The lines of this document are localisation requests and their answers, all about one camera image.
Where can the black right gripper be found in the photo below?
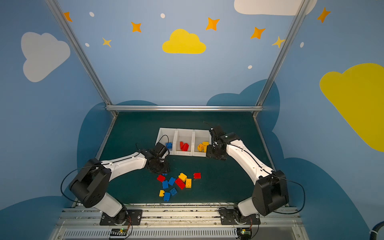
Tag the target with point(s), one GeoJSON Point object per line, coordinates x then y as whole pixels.
{"type": "Point", "coordinates": [214, 149]}

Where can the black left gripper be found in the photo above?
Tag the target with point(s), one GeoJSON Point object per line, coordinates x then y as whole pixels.
{"type": "Point", "coordinates": [159, 166]}

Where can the red lego long brick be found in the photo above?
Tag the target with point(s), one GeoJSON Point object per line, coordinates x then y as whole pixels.
{"type": "Point", "coordinates": [185, 147]}

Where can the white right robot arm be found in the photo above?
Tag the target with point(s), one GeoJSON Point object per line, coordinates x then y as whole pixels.
{"type": "Point", "coordinates": [270, 187]}

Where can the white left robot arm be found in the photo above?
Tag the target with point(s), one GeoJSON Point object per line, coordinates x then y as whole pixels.
{"type": "Point", "coordinates": [91, 183]}

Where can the white right bin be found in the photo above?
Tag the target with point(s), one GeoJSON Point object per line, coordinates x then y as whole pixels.
{"type": "Point", "coordinates": [200, 136]}

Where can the blue lego brick small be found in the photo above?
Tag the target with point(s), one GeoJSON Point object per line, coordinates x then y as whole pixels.
{"type": "Point", "coordinates": [165, 184]}

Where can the white left bin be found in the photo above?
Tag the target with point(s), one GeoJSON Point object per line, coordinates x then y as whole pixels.
{"type": "Point", "coordinates": [167, 135]}

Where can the yellow lego brick tilted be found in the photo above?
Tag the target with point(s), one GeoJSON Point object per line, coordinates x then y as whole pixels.
{"type": "Point", "coordinates": [183, 177]}

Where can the left controller board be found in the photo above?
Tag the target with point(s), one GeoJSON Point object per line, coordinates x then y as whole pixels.
{"type": "Point", "coordinates": [118, 234]}

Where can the controller board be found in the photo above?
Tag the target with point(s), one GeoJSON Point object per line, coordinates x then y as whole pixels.
{"type": "Point", "coordinates": [118, 234]}
{"type": "Point", "coordinates": [244, 234]}

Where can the right controller board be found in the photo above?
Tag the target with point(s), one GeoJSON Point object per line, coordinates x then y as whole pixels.
{"type": "Point", "coordinates": [244, 234]}

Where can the aluminium frame post right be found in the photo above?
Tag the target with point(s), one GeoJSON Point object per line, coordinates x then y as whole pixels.
{"type": "Point", "coordinates": [292, 32]}

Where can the aluminium frame post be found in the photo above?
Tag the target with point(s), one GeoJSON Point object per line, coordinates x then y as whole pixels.
{"type": "Point", "coordinates": [292, 32]}
{"type": "Point", "coordinates": [59, 15]}

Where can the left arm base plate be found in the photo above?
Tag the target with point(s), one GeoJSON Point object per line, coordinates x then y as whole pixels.
{"type": "Point", "coordinates": [132, 216]}

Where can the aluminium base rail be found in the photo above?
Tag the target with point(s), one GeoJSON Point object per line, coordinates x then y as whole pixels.
{"type": "Point", "coordinates": [172, 221]}

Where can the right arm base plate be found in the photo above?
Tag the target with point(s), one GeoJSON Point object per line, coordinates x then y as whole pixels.
{"type": "Point", "coordinates": [234, 217]}

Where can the aluminium frame crossbar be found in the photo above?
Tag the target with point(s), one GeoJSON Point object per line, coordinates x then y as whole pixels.
{"type": "Point", "coordinates": [131, 108]}

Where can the aluminium frame post left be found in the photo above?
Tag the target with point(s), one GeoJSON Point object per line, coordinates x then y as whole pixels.
{"type": "Point", "coordinates": [59, 15]}

